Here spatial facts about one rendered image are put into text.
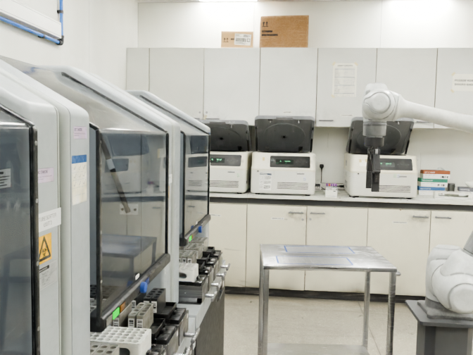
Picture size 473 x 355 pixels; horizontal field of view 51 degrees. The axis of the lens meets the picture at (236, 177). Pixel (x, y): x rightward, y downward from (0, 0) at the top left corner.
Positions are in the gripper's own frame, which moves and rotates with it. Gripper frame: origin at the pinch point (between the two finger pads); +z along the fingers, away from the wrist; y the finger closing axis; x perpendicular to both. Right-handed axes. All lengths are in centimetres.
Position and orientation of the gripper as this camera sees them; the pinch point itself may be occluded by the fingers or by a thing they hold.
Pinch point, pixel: (371, 187)
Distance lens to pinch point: 206.8
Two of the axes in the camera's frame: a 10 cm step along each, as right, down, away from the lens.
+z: -0.2, 10.0, 0.8
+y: 1.0, -0.8, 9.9
